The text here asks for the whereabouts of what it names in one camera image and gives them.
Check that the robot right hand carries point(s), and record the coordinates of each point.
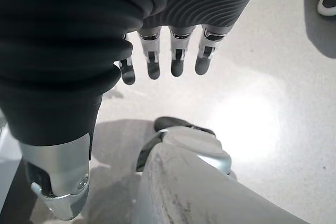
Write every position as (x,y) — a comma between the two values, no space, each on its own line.
(65,51)

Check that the robot right foot black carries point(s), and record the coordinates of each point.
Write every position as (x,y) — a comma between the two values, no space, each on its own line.
(173,123)

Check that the robot right leg silver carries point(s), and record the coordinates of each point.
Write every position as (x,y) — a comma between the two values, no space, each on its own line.
(183,182)

